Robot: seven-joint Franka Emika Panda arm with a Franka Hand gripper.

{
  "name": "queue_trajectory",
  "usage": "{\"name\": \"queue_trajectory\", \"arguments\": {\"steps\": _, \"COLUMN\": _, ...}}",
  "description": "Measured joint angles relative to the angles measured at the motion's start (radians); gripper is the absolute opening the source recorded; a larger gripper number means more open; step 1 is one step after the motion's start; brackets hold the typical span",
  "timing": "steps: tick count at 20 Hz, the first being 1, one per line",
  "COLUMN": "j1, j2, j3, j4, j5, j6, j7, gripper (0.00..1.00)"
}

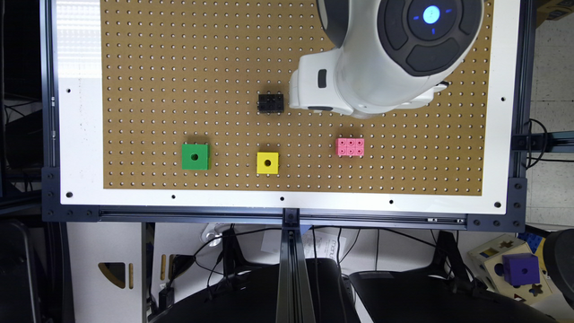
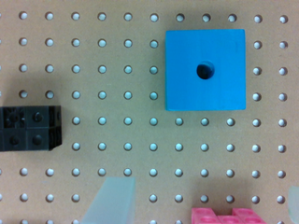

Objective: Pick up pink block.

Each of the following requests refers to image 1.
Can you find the black chair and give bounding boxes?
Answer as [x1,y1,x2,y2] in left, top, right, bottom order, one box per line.
[350,271,555,323]
[154,258,360,323]

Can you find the brown pegboard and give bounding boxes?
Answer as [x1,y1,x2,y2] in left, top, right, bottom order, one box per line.
[100,0,493,196]

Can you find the black chair left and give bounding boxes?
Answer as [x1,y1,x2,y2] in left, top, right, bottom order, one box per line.
[154,258,360,323]

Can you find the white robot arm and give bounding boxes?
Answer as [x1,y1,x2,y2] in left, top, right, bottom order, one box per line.
[289,0,484,118]

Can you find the black chair right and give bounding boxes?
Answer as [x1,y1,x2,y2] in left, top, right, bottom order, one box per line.
[350,271,555,323]

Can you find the white cabinet with cutouts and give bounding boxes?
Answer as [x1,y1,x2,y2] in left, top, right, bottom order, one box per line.
[67,223,146,323]

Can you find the green cube with hole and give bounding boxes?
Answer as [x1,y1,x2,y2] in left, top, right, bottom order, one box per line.
[181,144,210,170]

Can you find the wooden shape sorter box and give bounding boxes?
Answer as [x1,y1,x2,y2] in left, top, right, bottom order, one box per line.
[467,234,552,305]

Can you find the yellow cube with hole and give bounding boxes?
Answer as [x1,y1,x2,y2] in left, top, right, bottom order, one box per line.
[257,152,279,175]

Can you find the black building block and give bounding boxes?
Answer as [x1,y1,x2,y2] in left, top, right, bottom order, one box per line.
[257,94,284,113]

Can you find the pink building block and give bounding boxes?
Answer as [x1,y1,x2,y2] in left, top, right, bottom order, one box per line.
[335,138,365,157]

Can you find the dark aluminium table frame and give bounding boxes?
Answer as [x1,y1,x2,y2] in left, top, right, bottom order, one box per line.
[39,0,538,323]

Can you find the purple cube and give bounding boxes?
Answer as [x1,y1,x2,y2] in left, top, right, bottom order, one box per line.
[502,253,540,286]

